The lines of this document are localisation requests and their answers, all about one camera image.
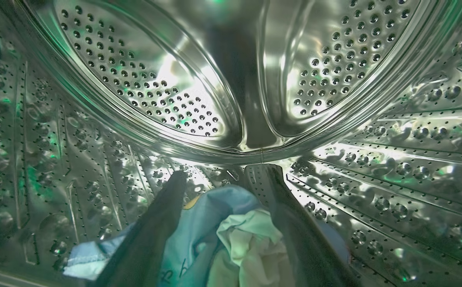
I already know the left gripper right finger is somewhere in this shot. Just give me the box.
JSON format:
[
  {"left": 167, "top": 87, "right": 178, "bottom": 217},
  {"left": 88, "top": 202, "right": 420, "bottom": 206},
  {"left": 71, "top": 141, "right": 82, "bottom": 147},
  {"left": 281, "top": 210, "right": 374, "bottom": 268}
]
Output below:
[{"left": 263, "top": 163, "right": 360, "bottom": 287}]

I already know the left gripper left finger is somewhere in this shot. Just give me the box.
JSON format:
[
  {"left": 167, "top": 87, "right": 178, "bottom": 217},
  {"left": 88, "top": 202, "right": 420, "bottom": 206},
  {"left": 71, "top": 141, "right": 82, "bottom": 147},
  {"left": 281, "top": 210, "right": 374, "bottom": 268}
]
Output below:
[{"left": 94, "top": 171, "right": 188, "bottom": 287}]

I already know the blue cartoon print garment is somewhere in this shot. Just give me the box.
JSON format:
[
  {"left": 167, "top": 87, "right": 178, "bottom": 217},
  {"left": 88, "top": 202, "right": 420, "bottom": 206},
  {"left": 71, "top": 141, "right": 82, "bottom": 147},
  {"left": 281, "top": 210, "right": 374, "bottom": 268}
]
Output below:
[{"left": 63, "top": 185, "right": 352, "bottom": 287}]

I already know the white garment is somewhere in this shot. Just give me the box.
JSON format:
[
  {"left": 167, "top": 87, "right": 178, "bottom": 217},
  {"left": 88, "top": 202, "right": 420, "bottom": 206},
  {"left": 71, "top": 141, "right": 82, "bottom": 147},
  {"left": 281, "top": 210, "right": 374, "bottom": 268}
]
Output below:
[{"left": 206, "top": 209, "right": 296, "bottom": 287}]

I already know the stainless steel washer drum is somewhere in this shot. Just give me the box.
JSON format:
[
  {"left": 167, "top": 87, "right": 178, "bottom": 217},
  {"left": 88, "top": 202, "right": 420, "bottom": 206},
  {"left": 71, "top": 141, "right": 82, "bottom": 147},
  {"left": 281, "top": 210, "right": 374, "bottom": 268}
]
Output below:
[{"left": 0, "top": 0, "right": 462, "bottom": 287}]

